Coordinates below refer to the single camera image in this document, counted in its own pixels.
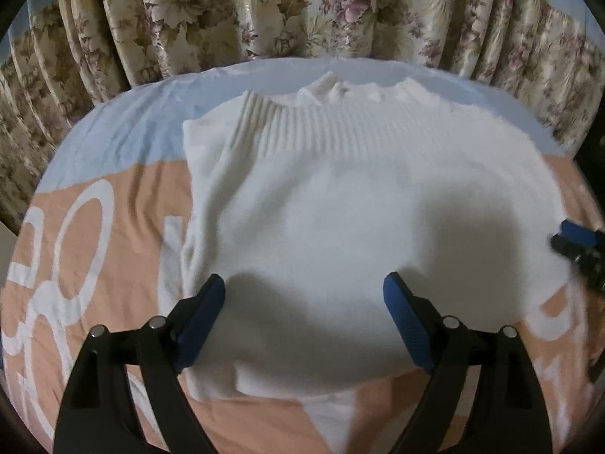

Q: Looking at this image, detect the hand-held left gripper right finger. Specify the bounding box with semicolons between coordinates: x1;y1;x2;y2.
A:
383;272;554;454

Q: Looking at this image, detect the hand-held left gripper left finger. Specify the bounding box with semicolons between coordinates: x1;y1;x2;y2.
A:
52;273;226;454

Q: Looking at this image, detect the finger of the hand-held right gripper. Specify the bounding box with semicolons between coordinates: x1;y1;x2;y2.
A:
551;219;605;294

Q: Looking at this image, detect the white knit sweater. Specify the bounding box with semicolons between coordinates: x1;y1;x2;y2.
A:
156;72;589;400

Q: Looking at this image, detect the peach and blue printed blanket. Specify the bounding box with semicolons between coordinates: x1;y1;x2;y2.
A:
0;54;605;454

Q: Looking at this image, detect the blue floral curtain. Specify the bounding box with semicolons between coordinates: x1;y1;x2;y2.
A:
0;0;605;228

